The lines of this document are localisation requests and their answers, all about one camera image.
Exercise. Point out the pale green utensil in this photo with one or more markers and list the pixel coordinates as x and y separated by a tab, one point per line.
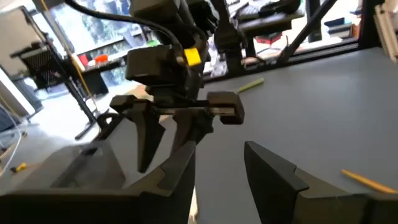
251	85

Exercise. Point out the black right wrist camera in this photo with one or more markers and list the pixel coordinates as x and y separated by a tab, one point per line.
152	67

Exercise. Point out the wooden utensil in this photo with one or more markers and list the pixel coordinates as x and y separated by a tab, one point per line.
370	183

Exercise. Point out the yellow tool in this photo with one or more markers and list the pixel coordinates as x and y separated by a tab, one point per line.
19	168

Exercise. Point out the yellow pole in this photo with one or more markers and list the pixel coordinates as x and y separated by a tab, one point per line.
66	46

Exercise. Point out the black work table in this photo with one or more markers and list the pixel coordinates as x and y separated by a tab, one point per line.
270	21

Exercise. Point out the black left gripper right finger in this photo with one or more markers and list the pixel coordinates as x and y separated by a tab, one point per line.
273	186

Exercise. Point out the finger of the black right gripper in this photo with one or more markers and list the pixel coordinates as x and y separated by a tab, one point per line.
192	127
147	140

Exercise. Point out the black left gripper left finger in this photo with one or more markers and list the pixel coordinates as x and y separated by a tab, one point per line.
168	186

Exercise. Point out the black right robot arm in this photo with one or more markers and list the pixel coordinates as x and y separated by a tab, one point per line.
174	18

